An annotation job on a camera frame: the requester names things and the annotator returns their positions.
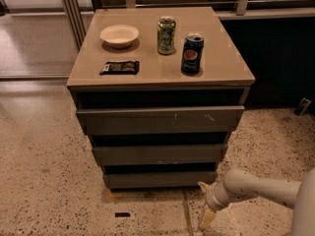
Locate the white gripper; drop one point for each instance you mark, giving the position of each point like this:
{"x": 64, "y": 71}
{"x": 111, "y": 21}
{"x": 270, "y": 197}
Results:
{"x": 212, "y": 196}

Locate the grey bottom drawer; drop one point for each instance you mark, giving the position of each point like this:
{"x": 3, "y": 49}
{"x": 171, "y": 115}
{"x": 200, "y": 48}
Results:
{"x": 158, "y": 180}

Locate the grey drawer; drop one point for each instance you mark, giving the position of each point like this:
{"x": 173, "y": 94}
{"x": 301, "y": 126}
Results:
{"x": 158, "y": 180}
{"x": 155, "y": 155}
{"x": 160, "y": 120}

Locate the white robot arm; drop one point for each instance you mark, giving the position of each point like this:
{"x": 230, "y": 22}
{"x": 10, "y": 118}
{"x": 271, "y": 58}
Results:
{"x": 237, "y": 186}

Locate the grey middle drawer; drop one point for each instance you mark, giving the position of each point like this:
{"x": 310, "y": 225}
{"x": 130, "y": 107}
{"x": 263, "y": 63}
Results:
{"x": 155, "y": 155}

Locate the grey top drawer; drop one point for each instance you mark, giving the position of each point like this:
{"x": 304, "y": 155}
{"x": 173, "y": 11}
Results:
{"x": 160, "y": 120}

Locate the small dark floor object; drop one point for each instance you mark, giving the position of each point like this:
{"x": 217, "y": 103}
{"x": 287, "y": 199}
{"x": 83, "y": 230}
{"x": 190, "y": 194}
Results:
{"x": 302, "y": 106}

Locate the blue Pepsi can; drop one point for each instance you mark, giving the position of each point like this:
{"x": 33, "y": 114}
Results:
{"x": 192, "y": 53}

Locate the dark snack packet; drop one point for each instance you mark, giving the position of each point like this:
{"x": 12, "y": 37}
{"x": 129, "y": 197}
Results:
{"x": 120, "y": 68}

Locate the green soda can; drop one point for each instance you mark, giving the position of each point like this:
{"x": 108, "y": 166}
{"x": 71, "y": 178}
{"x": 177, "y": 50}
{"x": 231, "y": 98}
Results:
{"x": 165, "y": 35}

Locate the white bowl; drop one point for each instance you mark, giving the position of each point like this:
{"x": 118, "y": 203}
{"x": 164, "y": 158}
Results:
{"x": 119, "y": 36}

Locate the metal door frame post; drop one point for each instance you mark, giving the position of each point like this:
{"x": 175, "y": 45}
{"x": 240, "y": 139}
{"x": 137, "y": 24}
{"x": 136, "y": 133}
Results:
{"x": 72, "y": 10}

